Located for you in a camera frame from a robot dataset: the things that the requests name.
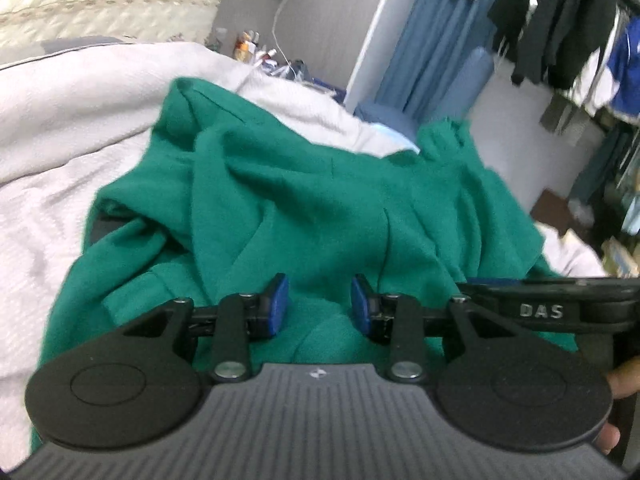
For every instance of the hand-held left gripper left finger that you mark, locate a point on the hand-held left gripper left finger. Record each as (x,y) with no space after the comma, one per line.
(277,305)

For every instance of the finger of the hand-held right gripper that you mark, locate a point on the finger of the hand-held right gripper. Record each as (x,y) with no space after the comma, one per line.
(482,291)

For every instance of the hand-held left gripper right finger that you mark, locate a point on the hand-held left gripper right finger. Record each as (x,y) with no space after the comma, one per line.
(360,305)

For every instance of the green hoodie with white print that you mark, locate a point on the green hoodie with white print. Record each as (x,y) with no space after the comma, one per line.
(300,200)

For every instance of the person's right hand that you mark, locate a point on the person's right hand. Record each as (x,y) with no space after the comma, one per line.
(625,382)

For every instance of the stack of books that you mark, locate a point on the stack of books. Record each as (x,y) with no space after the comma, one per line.
(620,257)

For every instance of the brown wooden cabinet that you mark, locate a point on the brown wooden cabinet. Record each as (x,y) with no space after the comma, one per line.
(547,205)

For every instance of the hanging blue jeans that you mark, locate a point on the hanging blue jeans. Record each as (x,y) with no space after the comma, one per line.
(595,170)

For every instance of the light blue cloth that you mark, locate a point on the light blue cloth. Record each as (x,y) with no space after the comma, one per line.
(395,137)

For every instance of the black and white striped shirt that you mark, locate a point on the black and white striped shirt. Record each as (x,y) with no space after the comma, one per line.
(560,112)

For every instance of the blue covered chair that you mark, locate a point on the blue covered chair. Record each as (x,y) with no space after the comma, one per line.
(475,75)

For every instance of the blue and white jersey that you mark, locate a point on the blue and white jersey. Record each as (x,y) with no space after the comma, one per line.
(625,60)

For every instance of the blue curtain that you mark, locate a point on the blue curtain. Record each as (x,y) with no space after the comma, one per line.
(425,45)

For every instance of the cluster of small toiletry bottles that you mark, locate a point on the cluster of small toiletry bottles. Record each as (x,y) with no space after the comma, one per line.
(247,45)

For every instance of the grey dotted bedsheet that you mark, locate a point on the grey dotted bedsheet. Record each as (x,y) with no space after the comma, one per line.
(75,135)

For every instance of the black hanging jacket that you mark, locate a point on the black hanging jacket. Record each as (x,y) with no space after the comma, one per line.
(560,15)

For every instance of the grey wardrobe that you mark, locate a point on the grey wardrobe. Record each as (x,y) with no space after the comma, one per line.
(325,20)

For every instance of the grey checked pillow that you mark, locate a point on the grey checked pillow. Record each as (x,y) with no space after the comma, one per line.
(65,46)

